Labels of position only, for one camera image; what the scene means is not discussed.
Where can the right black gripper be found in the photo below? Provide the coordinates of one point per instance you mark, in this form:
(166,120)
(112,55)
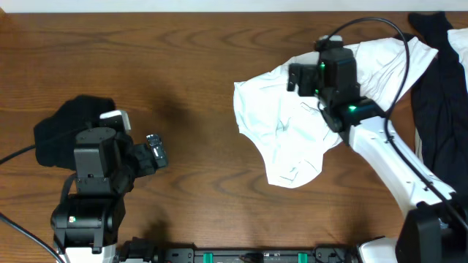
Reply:
(310,74)

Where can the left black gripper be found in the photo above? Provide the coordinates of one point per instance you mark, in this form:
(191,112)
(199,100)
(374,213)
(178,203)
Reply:
(142,161)

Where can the white t-shirt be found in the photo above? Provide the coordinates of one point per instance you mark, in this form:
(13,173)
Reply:
(289,131)

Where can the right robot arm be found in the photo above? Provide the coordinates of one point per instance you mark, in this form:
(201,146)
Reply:
(435,216)

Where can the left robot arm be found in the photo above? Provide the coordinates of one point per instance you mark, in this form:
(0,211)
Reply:
(91,208)

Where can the folded black garment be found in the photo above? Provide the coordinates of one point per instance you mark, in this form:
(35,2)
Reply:
(55,136)

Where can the dark navy garment pile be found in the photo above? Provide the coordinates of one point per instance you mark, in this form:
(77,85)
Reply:
(439,105)

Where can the white garment under pile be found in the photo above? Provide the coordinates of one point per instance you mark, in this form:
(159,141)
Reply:
(458,40)

